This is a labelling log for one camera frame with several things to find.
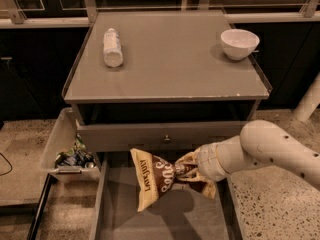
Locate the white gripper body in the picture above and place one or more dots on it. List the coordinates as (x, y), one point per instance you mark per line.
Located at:
(206, 160)

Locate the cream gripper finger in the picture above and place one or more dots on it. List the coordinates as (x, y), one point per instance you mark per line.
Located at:
(188, 159)
(196, 178)

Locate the brown chip bag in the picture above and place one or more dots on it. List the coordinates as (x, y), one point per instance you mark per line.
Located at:
(156, 176)

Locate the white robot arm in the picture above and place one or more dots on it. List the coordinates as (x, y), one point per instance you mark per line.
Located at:
(259, 144)

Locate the grey top drawer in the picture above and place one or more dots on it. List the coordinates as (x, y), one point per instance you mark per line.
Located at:
(161, 126)

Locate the grey drawer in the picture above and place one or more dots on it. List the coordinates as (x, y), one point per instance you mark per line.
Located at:
(181, 214)
(161, 126)

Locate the grey middle drawer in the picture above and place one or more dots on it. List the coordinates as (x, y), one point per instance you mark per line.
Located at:
(181, 214)

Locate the grey drawer cabinet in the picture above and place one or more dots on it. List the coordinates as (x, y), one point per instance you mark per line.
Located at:
(168, 57)

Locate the snack packets in bin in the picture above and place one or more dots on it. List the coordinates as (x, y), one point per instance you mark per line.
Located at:
(77, 155)

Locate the white ceramic bowl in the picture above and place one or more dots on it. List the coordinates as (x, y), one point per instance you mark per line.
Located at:
(238, 44)

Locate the clear plastic storage bin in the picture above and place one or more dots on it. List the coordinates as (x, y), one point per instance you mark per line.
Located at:
(62, 139)

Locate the clear plastic water bottle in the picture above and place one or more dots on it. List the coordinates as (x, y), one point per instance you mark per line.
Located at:
(112, 51)

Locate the metal window railing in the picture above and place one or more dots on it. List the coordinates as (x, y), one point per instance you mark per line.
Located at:
(83, 13)

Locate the black metal floor frame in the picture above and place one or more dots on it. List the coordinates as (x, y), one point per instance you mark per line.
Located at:
(35, 210)

